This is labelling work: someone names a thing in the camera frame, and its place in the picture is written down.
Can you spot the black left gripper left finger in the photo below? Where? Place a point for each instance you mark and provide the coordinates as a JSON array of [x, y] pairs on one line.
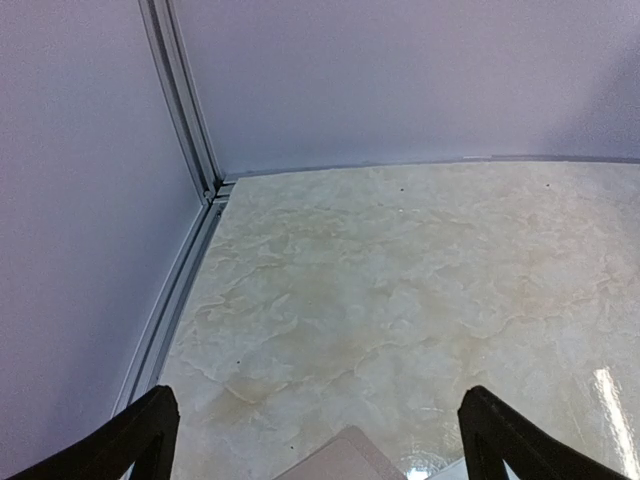
[[139, 441]]

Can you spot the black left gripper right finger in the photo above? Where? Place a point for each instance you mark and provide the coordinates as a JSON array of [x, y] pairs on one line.
[[496, 438]]

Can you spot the aluminium frame left post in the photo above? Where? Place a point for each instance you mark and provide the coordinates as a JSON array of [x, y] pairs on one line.
[[170, 58]]

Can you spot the pink paper folder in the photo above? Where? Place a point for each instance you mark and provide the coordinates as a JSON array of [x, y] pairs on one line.
[[349, 455]]

